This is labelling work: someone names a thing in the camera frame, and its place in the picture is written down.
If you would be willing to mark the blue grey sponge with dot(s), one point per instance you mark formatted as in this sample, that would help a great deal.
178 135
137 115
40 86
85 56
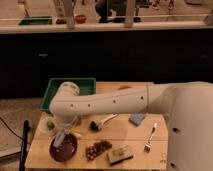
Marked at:
136 119

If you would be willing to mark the bunch of dark grapes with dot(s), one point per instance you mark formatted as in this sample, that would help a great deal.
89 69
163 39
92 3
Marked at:
97 149

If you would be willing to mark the far red bowl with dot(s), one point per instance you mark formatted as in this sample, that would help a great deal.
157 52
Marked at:
80 19

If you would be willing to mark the black dish brush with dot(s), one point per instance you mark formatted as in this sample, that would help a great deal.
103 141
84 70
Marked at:
96 125

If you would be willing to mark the white cup with green item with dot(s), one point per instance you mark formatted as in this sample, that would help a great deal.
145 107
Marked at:
47 126

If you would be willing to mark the silver fork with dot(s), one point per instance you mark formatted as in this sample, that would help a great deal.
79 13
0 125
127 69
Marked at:
147 146

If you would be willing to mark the orange bowl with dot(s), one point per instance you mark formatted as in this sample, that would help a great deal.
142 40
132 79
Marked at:
124 87

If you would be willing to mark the person in background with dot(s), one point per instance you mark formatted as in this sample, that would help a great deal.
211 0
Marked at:
104 9

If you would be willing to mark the green plastic tray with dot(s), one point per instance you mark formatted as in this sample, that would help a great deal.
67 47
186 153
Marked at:
87 86

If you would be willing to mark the far green tray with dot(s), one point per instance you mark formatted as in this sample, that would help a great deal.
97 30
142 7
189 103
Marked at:
45 20

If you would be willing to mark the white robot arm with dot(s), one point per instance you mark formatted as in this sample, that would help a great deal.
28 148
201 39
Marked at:
187 106

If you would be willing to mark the black stand post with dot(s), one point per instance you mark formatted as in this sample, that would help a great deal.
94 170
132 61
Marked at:
24 143

